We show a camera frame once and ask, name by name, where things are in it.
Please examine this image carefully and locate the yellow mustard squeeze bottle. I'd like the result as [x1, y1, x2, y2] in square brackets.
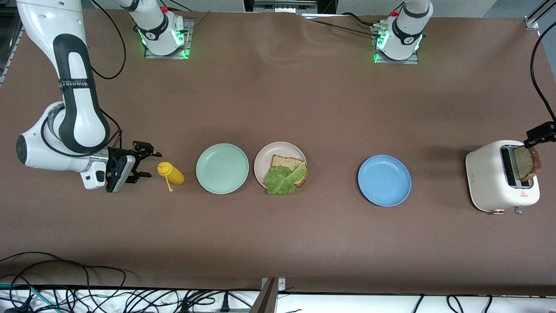
[157, 162, 185, 192]

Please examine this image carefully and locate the green lettuce leaf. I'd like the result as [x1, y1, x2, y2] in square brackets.
[264, 162, 307, 196]

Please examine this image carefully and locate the brown bread slice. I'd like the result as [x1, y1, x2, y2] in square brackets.
[514, 146, 543, 183]
[271, 155, 308, 188]

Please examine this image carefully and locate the mint green plate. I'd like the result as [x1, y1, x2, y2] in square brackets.
[196, 143, 250, 194]

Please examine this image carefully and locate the beige plate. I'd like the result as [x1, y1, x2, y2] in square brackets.
[254, 142, 308, 190]

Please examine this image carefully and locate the blue plate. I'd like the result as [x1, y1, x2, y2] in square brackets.
[357, 155, 412, 207]

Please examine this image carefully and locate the cream white toaster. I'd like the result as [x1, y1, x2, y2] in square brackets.
[465, 140, 541, 216]

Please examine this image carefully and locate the black box beside table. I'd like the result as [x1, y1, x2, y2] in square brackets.
[0, 7, 20, 70]

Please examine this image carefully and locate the black and silver equipment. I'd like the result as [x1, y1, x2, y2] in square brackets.
[243, 0, 337, 16]

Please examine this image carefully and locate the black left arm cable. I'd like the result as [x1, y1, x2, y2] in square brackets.
[530, 33, 556, 123]

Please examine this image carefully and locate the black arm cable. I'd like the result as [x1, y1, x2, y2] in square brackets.
[530, 33, 556, 123]
[41, 0, 127, 158]

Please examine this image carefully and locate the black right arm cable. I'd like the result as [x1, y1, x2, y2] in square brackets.
[41, 0, 127, 158]

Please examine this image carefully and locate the black looped floor cable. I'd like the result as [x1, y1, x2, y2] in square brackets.
[0, 251, 135, 313]

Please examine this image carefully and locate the aluminium frame rail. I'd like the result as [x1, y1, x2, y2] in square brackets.
[0, 22, 24, 87]
[524, 0, 556, 30]

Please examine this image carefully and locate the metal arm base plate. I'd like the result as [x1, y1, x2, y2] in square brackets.
[144, 18, 194, 60]
[371, 24, 420, 65]

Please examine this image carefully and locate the teal cable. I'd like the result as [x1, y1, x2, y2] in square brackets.
[0, 283, 57, 313]

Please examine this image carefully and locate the dark aluminium post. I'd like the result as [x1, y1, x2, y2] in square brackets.
[250, 278, 278, 313]

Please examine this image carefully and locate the silver corner bracket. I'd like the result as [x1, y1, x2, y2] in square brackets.
[262, 277, 287, 291]

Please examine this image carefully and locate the black base cable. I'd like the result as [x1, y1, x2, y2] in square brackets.
[302, 12, 384, 38]

